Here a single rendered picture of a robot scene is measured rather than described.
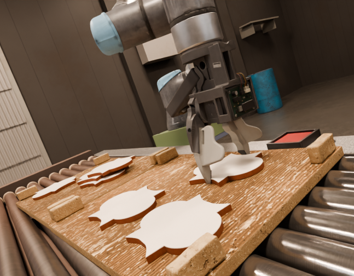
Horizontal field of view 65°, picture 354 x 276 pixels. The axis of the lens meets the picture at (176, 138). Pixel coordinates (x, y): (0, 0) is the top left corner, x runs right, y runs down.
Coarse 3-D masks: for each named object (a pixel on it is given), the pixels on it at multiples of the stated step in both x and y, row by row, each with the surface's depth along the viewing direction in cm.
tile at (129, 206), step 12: (132, 192) 53; (144, 192) 50; (156, 192) 48; (108, 204) 51; (120, 204) 48; (132, 204) 46; (144, 204) 44; (96, 216) 47; (108, 216) 45; (120, 216) 43; (132, 216) 42
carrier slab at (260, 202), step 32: (192, 160) 64; (288, 160) 44; (192, 192) 45; (224, 192) 41; (256, 192) 37; (288, 192) 34; (64, 224) 51; (96, 224) 46; (128, 224) 41; (224, 224) 32; (256, 224) 30; (96, 256) 35; (128, 256) 32; (160, 256) 30
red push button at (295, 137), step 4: (308, 132) 57; (284, 136) 60; (288, 136) 59; (292, 136) 58; (296, 136) 57; (300, 136) 56; (304, 136) 55; (280, 140) 58; (284, 140) 57; (288, 140) 56; (292, 140) 55; (296, 140) 55
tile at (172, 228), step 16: (160, 208) 41; (176, 208) 39; (192, 208) 37; (208, 208) 35; (224, 208) 34; (144, 224) 37; (160, 224) 36; (176, 224) 34; (192, 224) 33; (208, 224) 31; (128, 240) 36; (144, 240) 33; (160, 240) 32; (176, 240) 30; (192, 240) 29
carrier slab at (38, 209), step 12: (144, 156) 88; (132, 168) 77; (144, 168) 72; (120, 180) 69; (60, 192) 79; (72, 192) 74; (84, 192) 70; (96, 192) 66; (24, 204) 80; (36, 204) 75; (48, 204) 70; (84, 204) 60; (36, 216) 64; (48, 216) 60
